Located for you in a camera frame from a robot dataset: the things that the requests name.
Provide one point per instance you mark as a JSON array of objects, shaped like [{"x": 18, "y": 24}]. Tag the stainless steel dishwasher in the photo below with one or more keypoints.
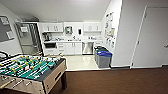
[{"x": 88, "y": 48}]

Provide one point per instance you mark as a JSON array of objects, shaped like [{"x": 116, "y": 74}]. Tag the white two-door base cabinet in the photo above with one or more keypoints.
[{"x": 73, "y": 49}]

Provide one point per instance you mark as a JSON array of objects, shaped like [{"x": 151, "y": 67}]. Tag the grey bin black lid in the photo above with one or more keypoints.
[{"x": 96, "y": 47}]

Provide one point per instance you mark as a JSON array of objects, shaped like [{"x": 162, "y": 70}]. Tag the chrome faucet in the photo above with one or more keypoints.
[{"x": 74, "y": 38}]

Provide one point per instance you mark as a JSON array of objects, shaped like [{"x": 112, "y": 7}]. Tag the grey bin blue lid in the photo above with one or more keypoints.
[{"x": 104, "y": 60}]

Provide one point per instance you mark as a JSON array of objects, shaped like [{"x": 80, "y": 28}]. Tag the cork notice board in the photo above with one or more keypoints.
[{"x": 112, "y": 32}]

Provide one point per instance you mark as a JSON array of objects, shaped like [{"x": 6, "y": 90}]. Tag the black built-in microwave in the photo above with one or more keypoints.
[{"x": 50, "y": 45}]

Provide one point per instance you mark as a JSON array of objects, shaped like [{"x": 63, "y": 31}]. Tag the metal door hinge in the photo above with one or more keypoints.
[{"x": 137, "y": 42}]

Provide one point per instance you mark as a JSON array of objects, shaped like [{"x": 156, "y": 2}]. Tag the green foosball table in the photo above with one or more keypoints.
[{"x": 33, "y": 70}]

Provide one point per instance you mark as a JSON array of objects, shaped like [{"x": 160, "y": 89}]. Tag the stainless steel refrigerator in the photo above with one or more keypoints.
[{"x": 26, "y": 41}]

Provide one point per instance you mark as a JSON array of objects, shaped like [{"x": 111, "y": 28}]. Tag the white door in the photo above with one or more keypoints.
[{"x": 150, "y": 36}]

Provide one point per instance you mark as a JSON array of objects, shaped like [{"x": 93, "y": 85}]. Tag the round recycling wall sign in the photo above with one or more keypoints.
[
  {"x": 110, "y": 42},
  {"x": 107, "y": 40},
  {"x": 113, "y": 44}
]

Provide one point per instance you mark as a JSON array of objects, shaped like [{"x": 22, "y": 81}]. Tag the black curved frame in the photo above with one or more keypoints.
[{"x": 4, "y": 53}]

